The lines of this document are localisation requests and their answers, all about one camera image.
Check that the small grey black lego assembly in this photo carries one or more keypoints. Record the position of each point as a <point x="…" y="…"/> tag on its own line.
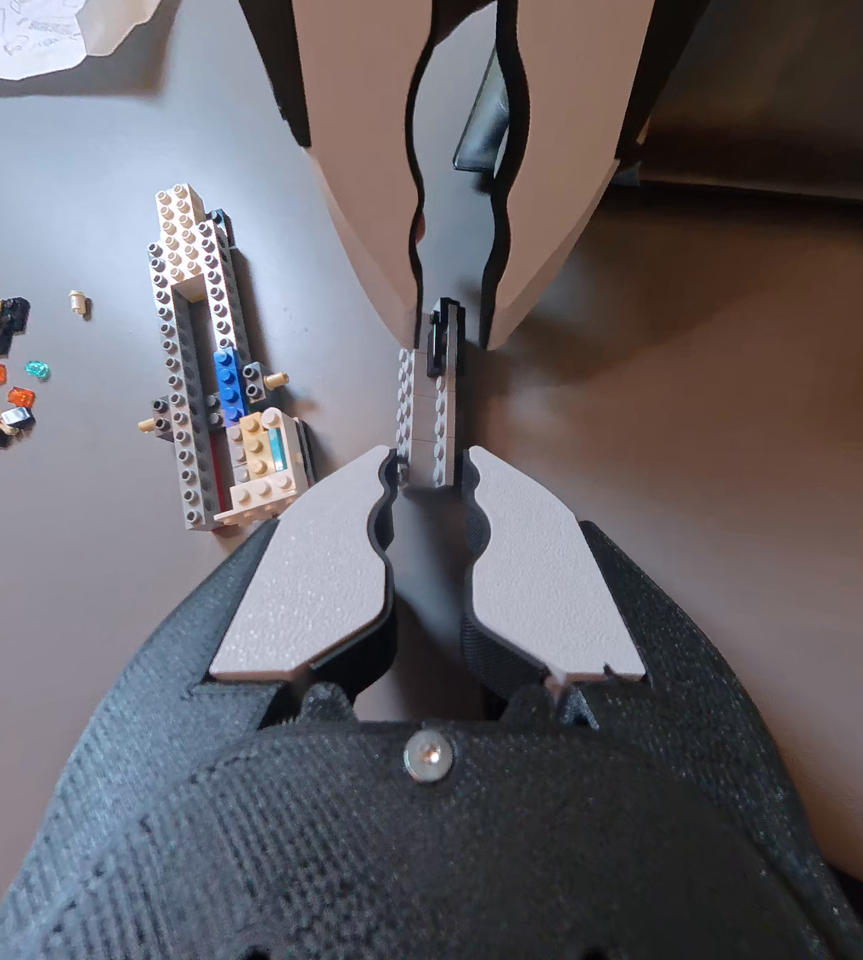
<point x="431" y="427"/>

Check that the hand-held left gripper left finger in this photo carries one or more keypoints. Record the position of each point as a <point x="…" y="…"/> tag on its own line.
<point x="304" y="585"/>

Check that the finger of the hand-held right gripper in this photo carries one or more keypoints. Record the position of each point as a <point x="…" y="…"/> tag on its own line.
<point x="360" y="112"/>
<point x="574" y="112"/>

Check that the tan lego pin piece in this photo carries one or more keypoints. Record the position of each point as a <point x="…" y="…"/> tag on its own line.
<point x="80" y="304"/>

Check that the paper instruction sheet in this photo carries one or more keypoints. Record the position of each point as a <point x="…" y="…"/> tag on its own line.
<point x="41" y="34"/>

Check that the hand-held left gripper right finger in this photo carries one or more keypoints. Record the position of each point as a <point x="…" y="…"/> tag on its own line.
<point x="544" y="585"/>

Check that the black flat device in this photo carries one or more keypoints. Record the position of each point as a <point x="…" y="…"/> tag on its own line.
<point x="776" y="90"/>

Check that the long grey lego assembly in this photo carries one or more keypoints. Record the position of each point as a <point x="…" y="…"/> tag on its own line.
<point x="199" y="352"/>

